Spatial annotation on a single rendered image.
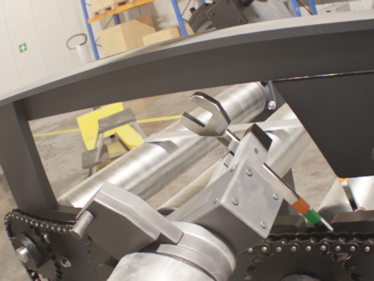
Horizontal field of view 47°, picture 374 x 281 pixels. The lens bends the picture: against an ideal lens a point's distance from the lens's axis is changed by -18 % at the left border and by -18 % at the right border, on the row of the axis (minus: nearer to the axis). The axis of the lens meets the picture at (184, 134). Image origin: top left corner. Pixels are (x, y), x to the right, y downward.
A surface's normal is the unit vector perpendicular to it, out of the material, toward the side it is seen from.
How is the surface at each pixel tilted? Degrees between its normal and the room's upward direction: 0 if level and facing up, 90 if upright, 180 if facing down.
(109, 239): 103
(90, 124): 90
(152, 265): 20
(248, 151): 61
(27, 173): 90
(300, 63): 90
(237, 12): 77
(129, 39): 90
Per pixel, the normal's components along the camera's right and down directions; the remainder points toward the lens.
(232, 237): -0.38, 0.57
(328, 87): -0.56, 0.38
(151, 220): 0.54, -0.51
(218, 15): -0.70, 0.16
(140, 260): -0.40, -0.82
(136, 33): 0.78, -0.07
